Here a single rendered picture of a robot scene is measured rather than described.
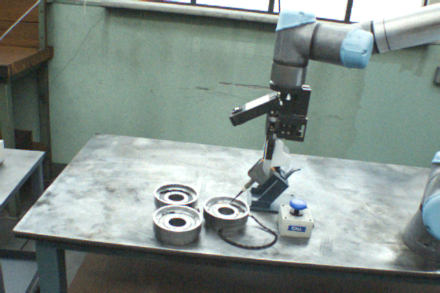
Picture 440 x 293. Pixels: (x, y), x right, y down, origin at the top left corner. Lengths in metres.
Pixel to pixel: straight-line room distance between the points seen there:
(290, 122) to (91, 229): 0.48
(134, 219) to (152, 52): 1.66
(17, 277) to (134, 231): 0.93
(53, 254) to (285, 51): 0.66
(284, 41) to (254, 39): 1.62
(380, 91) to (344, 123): 0.28
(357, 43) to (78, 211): 0.70
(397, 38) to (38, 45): 2.06
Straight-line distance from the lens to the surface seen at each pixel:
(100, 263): 1.30
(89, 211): 1.05
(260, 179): 1.00
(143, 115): 2.67
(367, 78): 2.66
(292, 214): 1.01
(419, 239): 1.08
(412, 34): 0.97
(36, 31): 2.63
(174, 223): 0.98
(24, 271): 1.86
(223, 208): 1.03
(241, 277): 1.27
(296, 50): 0.89
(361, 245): 1.05
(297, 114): 0.94
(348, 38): 0.86
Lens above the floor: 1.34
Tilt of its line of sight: 22 degrees down
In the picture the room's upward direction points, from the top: 6 degrees clockwise
